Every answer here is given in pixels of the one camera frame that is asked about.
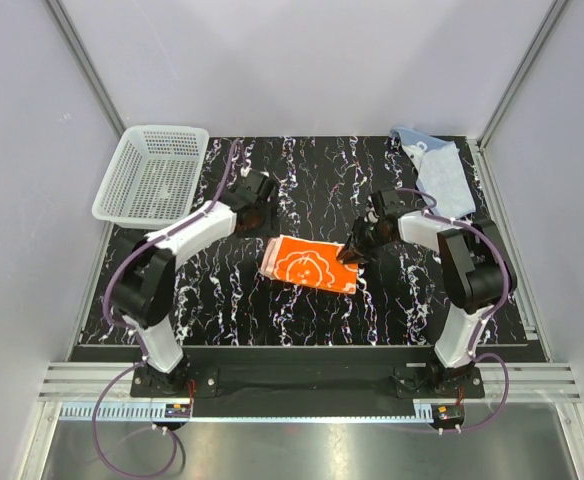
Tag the white plastic basket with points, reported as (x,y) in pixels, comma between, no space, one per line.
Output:
(152,177)

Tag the black marble pattern mat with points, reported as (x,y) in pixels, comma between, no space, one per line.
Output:
(222,298)

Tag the aluminium frame rail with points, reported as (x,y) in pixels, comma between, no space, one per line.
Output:
(527,382)

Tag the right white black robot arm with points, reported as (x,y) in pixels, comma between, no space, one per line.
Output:
(476,277)

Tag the orange white patterned towel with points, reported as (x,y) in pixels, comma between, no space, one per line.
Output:
(306,263)

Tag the slotted cable duct rail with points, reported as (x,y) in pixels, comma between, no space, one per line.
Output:
(140,411)

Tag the small electronics box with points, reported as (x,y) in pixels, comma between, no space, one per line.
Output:
(449,414)
(178,410)

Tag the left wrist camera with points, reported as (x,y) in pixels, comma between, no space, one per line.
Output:
(256,186)

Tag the right small electronics box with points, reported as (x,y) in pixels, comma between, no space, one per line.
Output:
(449,414)

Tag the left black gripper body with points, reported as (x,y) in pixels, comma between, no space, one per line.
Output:
(259,229)

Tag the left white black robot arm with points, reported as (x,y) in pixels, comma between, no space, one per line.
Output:
(140,294)

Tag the left small electronics box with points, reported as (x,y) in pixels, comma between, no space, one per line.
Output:
(178,410)

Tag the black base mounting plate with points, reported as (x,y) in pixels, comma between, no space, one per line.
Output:
(405,371)

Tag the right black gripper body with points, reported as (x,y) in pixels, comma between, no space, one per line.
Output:
(368,235)

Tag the light blue towel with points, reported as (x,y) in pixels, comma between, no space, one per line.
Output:
(440,174)

